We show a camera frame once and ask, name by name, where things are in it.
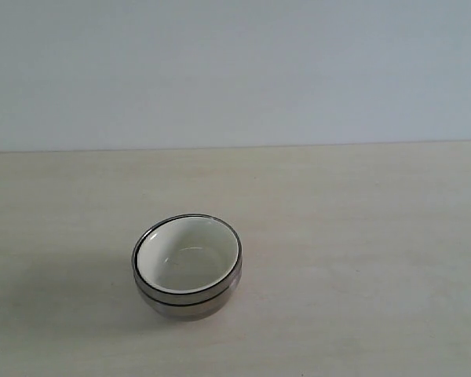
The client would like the smooth steel bowl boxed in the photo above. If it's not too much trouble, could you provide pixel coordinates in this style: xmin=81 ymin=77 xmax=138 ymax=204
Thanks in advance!
xmin=131 ymin=214 xmax=243 ymax=306

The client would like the ribbed steel bowl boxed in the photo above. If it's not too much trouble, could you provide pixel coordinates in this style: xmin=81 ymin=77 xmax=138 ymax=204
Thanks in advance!
xmin=137 ymin=271 xmax=242 ymax=321

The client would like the white ceramic bowl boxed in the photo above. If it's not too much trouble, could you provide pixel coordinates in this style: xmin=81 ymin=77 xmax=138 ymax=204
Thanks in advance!
xmin=135 ymin=216 xmax=240 ymax=294

